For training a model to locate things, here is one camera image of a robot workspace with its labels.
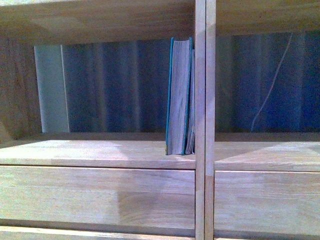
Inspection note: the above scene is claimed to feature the thin worn paperback book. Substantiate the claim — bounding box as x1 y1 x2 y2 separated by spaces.
185 49 195 155

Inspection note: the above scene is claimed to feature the thick teal cover book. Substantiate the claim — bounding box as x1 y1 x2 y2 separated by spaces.
165 37 193 155

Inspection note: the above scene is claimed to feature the light wooden bookshelf unit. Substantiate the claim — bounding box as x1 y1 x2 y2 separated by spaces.
0 0 320 240

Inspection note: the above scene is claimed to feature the dark blue curtain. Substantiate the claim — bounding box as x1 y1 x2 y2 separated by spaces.
62 31 320 133

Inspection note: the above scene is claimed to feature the upper right wooden drawer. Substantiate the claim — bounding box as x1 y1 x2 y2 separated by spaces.
214 170 320 236

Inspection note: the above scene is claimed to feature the wooden drawer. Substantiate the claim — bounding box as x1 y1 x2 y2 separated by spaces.
0 166 195 235
0 226 193 240
214 170 320 236

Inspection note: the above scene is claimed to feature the upper left wooden drawer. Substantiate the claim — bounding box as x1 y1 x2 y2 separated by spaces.
0 166 195 235

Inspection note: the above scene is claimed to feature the lower left wooden drawer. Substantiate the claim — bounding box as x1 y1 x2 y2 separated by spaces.
0 226 193 240

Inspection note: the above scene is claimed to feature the thin white hanging cable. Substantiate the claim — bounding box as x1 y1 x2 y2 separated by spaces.
250 32 294 132

